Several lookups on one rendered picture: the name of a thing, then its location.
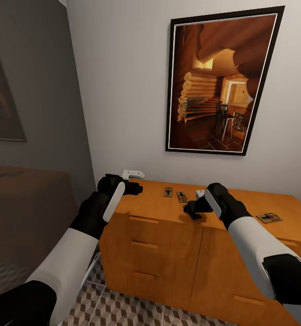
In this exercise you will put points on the mousetrap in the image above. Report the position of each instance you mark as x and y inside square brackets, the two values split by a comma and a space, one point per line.
[195, 215]
[182, 198]
[168, 192]
[269, 218]

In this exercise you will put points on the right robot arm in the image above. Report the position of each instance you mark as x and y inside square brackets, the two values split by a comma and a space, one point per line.
[275, 269]

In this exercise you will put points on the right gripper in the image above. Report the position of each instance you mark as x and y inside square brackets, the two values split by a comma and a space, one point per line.
[196, 206]

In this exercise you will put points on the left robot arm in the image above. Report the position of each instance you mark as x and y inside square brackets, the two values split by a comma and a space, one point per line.
[49, 293]

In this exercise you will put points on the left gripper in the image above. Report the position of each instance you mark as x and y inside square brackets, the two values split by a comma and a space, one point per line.
[133, 188]

